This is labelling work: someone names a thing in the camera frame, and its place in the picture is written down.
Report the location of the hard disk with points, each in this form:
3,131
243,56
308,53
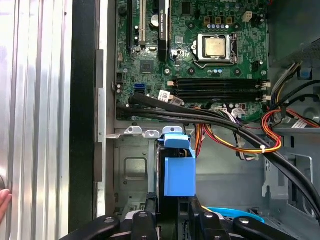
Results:
178,177

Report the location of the green motherboard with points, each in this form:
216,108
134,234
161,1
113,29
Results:
195,77

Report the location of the black graphics card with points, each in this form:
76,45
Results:
163,30

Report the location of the white expansion slot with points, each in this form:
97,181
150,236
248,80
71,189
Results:
143,20

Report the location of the black PC case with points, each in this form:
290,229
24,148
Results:
82,100

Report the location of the metal disk bay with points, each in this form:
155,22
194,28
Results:
135,170

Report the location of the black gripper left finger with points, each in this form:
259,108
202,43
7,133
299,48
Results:
143,227

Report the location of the black expansion slot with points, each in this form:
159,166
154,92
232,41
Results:
129,27

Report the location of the person's hand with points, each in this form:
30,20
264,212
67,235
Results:
5,202

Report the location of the metal drive cage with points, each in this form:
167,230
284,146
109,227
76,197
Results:
280,180

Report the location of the black RAM slot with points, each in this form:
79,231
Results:
215,96
215,83

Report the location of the grey power supply unit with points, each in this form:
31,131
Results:
292,30

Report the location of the coin cell battery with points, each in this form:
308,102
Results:
155,20

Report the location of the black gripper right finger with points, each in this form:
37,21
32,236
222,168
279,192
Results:
208,227

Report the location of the metal CPU socket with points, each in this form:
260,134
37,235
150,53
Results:
232,47

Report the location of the silver CPU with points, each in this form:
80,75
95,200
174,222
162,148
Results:
215,47

